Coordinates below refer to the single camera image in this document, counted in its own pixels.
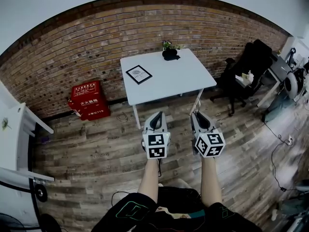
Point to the small open paper box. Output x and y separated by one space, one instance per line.
245 77

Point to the person's right forearm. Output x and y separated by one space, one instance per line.
211 180

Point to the person's black printed shirt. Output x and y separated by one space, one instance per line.
111 223

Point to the purple flower potted plant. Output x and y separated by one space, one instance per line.
167 45

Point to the black office chair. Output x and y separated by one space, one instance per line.
256 59

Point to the black glasses case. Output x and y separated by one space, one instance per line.
170 55

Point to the red fire equipment box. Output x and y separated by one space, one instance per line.
90 100

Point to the white table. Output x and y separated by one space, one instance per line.
173 81

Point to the grey desk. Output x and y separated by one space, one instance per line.
277 64

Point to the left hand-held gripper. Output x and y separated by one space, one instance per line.
157 145

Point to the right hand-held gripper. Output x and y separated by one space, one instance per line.
210 145

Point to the white round fan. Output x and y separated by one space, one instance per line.
293 84

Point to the white power strip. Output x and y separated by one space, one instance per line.
289 140

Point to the person's left forearm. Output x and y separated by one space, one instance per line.
149 180

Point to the small purple floor object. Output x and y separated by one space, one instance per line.
44 139

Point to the white cabinet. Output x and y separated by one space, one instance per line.
12 141

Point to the black picture frame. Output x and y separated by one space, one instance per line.
138 74

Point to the small green sprig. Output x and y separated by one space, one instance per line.
6 124

